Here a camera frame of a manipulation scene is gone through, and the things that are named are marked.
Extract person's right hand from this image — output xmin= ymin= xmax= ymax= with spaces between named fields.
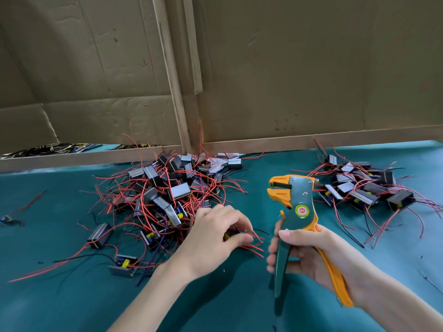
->
xmin=266 ymin=219 xmax=376 ymax=308

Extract person's left hand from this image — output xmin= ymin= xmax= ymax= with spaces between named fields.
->
xmin=166 ymin=204 xmax=255 ymax=281

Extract wired component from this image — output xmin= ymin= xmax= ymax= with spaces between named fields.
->
xmin=223 ymin=223 xmax=267 ymax=259

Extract pile of wired transformers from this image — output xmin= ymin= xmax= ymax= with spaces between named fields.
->
xmin=0 ymin=131 xmax=267 ymax=281
xmin=291 ymin=138 xmax=443 ymax=248

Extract orange green wire strippers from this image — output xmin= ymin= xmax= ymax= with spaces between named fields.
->
xmin=267 ymin=174 xmax=354 ymax=317

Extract person's right forearm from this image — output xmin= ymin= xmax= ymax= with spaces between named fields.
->
xmin=353 ymin=273 xmax=443 ymax=332

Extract thin wooden strip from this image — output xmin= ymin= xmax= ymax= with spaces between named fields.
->
xmin=182 ymin=0 xmax=204 ymax=94

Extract smooth brown cardboard panel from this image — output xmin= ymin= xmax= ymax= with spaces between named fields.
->
xmin=194 ymin=0 xmax=443 ymax=141

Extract creased brown cardboard panel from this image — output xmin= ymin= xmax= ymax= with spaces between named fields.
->
xmin=0 ymin=0 xmax=182 ymax=153

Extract long wooden bottom rail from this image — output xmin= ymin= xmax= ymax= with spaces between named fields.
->
xmin=203 ymin=124 xmax=443 ymax=155

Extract short wooden bottom rail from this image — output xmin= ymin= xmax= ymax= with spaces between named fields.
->
xmin=0 ymin=145 xmax=184 ymax=172

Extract wide wooden post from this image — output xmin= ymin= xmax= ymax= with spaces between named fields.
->
xmin=151 ymin=0 xmax=192 ymax=153

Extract heap of black cables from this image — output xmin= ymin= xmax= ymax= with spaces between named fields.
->
xmin=0 ymin=142 xmax=163 ymax=160

